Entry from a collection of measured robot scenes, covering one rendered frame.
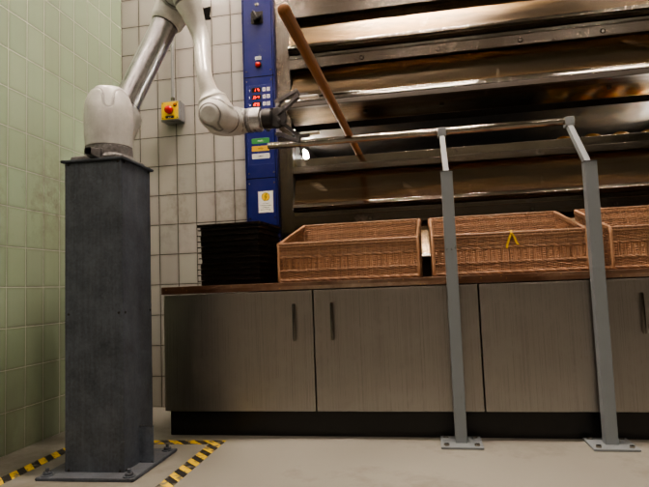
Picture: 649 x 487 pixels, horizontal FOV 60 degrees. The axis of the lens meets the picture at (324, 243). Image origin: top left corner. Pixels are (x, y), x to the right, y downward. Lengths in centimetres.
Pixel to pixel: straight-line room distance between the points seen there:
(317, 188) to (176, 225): 74
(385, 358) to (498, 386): 40
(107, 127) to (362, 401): 130
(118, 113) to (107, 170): 21
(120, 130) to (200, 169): 93
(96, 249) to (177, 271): 100
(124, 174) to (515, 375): 149
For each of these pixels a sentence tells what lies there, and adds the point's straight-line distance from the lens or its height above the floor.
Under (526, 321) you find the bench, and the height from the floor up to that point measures 41.
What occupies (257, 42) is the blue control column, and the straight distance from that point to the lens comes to 294.
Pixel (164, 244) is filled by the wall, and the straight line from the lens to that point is 291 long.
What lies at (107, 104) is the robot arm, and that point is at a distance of 204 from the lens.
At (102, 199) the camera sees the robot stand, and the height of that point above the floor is 86.
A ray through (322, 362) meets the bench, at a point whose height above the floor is 28.
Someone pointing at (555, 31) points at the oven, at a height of 167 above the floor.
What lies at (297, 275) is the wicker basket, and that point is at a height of 60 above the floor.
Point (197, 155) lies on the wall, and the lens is 291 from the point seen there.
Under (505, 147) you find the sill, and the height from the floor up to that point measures 116.
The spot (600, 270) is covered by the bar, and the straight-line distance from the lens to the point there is 208.
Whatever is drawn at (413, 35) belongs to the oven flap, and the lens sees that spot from 281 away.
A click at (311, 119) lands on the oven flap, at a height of 137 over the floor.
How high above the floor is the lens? 55
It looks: 5 degrees up
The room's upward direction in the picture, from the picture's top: 2 degrees counter-clockwise
